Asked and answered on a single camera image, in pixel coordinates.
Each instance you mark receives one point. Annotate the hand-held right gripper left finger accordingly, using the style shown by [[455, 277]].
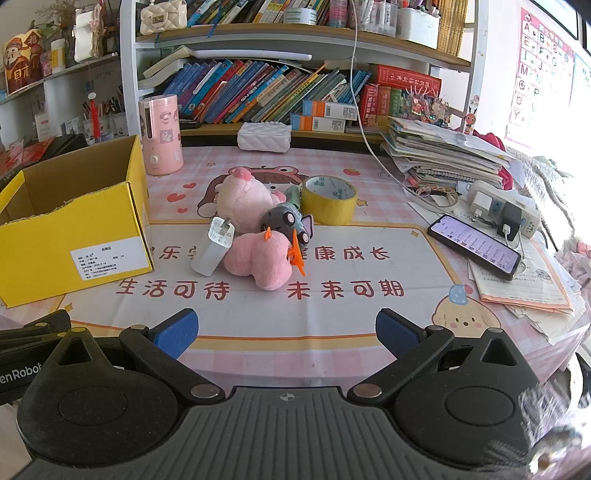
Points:
[[178, 332]]

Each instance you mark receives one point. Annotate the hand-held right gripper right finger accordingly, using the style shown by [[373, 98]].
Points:
[[396, 332]]

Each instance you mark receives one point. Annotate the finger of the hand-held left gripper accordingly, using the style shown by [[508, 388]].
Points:
[[41, 324], [27, 345]]

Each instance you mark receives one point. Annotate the yellow cardboard box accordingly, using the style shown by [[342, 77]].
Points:
[[46, 258]]

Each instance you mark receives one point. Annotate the white charger block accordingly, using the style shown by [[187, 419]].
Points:
[[212, 249]]

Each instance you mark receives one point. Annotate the pink plush toy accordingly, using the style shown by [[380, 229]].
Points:
[[258, 261]]

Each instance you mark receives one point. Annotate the orange claw hair clip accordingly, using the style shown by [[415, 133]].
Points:
[[296, 258]]

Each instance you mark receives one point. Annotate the yellow tape roll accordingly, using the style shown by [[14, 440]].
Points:
[[325, 207]]

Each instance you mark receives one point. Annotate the pale pink pig plush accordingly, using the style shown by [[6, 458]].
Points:
[[240, 203]]

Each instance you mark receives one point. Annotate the grey purple toy car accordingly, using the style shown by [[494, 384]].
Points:
[[284, 221]]

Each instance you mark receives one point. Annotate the mint green cactus-print device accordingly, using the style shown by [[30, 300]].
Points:
[[293, 196]]

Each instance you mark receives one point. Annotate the white shoulder bag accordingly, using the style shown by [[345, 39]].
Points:
[[88, 37]]

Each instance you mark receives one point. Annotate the black smartphone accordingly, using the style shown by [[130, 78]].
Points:
[[475, 247]]

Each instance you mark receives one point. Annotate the pile of worksheets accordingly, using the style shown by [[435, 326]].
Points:
[[531, 286]]

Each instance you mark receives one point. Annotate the leopard print hair band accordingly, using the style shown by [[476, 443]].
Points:
[[443, 194]]

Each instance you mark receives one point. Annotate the white power strip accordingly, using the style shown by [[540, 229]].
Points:
[[531, 217]]

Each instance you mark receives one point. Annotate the black case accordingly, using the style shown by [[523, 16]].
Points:
[[64, 144]]

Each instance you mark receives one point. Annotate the stack of books and papers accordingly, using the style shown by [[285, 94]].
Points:
[[443, 152]]

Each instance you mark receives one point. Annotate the pink sticker-covered cylinder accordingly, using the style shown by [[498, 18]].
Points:
[[161, 134]]

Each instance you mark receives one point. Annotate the black stapler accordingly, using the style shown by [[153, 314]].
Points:
[[190, 123]]

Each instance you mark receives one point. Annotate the white quilted purse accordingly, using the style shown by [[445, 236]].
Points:
[[263, 137]]

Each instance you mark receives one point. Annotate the group of pen holders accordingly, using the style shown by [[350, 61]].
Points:
[[108, 120]]

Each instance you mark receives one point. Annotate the red tassel ornament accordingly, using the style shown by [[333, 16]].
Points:
[[94, 115]]

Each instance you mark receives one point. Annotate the orange and blue box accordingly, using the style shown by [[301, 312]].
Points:
[[330, 108], [318, 123]]

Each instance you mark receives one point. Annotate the colourful glitter decoration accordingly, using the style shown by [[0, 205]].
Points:
[[427, 108]]

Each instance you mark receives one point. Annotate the row of red books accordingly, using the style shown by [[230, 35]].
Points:
[[392, 92]]

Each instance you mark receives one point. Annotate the row of leaning books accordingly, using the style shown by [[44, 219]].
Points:
[[258, 92]]

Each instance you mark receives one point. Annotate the red cartoon canister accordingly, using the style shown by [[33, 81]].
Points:
[[23, 64]]

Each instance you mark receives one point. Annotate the white bookshelf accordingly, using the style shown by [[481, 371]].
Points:
[[128, 69]]

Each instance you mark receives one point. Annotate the white pen container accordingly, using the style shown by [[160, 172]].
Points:
[[418, 27]]

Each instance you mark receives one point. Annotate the cream quilted bag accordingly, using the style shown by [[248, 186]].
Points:
[[161, 18]]

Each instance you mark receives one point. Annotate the row of upright shelf books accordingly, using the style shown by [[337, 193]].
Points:
[[249, 11]]

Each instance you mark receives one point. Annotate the alphabet wall poster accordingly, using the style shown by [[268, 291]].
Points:
[[540, 69]]

